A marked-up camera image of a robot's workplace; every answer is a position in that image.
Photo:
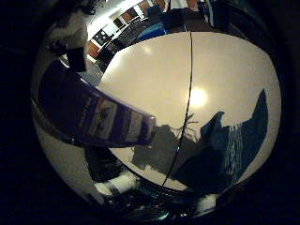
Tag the wooden shelf unit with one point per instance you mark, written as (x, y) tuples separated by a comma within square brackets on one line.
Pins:
[(122, 22)]

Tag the teal cloth with white stripes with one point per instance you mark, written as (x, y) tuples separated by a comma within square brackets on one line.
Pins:
[(240, 143)]

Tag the purple spray bottle with label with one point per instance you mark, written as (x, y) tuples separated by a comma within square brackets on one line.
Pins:
[(93, 112)]

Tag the blue chair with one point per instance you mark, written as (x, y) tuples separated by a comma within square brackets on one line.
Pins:
[(153, 31)]

